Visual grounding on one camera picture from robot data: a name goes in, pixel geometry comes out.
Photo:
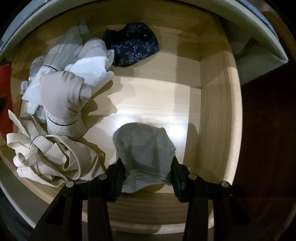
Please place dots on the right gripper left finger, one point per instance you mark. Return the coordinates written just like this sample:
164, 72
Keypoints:
113, 184

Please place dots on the grey drawer with wooden interior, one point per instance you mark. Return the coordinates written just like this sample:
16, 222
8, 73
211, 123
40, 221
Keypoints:
192, 87

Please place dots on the cream bra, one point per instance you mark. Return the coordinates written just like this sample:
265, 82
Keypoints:
50, 159

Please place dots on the beige rolled underwear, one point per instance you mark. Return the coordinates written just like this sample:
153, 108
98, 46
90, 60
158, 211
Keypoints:
63, 95

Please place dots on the grey knit underwear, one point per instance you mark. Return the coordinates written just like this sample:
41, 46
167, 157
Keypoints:
146, 153

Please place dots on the navy floral underwear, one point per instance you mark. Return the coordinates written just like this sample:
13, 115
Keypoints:
132, 44

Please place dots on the white underwear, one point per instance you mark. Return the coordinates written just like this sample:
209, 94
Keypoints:
75, 52

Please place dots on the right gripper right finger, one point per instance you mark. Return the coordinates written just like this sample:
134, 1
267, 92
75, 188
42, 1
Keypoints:
181, 180

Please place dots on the red garment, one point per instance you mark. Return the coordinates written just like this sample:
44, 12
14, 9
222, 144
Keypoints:
6, 102

